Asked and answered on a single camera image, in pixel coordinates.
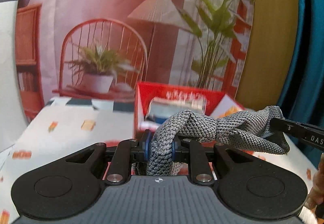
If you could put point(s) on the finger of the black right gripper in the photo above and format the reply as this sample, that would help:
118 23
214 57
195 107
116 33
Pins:
309 134

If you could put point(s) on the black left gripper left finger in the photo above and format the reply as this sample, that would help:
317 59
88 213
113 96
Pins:
124 155

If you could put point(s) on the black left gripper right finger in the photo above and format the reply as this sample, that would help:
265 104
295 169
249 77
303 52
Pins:
192 153

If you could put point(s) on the grey knitted cloth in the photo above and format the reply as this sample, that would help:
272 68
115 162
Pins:
243 130

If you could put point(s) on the printed living room backdrop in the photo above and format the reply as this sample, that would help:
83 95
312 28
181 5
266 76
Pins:
103 48

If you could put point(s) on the person's right hand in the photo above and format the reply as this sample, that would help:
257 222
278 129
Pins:
315 197

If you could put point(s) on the teal curtain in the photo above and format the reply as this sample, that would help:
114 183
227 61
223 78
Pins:
301 99

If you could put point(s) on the blue and white packet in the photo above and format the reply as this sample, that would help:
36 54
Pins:
160 109

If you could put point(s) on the red strawberry cardboard box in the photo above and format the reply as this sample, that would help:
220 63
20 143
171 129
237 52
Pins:
219 104

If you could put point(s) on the white board panel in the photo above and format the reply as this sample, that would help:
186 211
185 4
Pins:
13 120

